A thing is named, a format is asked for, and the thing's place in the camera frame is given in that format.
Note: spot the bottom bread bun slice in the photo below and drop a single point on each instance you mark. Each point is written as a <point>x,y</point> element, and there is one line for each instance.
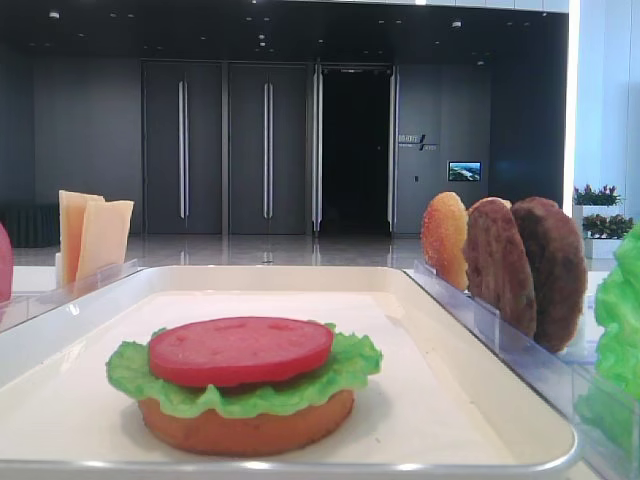
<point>263,435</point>

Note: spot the brown meat patty front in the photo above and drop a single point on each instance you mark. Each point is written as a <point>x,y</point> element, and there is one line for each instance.
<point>498,269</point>

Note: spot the lower flower planter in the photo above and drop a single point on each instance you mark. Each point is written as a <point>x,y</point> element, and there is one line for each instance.
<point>604,234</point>

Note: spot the orange bread bun slice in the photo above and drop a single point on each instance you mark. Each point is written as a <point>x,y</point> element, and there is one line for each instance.
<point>443,234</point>

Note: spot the clear right long rail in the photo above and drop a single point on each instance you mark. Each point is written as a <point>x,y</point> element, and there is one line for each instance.
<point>560,379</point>

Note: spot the red tomato slice on stack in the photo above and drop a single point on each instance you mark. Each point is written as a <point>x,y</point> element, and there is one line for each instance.
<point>232,351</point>

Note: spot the red tomato slice standing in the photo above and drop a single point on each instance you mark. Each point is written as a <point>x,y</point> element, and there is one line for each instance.
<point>6,266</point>

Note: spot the green lettuce leaf standing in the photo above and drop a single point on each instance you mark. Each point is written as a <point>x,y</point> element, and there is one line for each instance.
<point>617,320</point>

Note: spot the upper flower planter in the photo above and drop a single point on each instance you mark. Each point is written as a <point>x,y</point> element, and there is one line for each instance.
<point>604,201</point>

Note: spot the green lettuce leaf on bun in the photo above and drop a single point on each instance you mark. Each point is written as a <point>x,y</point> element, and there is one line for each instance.
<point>352,360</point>

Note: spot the brown meat patty rear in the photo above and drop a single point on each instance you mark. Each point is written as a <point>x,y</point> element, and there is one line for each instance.
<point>555,251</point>

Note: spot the wall display screen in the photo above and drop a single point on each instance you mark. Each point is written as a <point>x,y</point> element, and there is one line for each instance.
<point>464,171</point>

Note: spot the orange cheese slice rear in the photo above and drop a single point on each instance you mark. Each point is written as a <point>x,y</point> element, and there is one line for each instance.
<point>72,207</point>

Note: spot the brown meat patty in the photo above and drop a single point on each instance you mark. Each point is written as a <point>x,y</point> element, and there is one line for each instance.
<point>555,251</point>
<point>498,269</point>

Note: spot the yellow cheese slice front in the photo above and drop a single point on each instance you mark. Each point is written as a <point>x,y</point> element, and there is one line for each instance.
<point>104,236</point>

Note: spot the white rectangular tray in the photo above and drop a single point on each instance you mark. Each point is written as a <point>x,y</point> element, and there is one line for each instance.
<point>443,406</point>

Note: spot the flower planter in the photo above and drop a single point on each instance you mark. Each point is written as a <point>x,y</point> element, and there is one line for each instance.
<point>604,234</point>
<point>604,201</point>

